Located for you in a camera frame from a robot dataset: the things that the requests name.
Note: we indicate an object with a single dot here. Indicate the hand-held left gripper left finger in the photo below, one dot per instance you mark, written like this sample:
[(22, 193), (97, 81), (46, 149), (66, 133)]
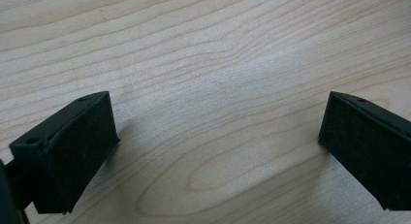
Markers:
[(68, 156)]

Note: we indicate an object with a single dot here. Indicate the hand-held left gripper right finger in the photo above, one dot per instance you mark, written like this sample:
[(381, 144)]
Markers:
[(368, 149)]

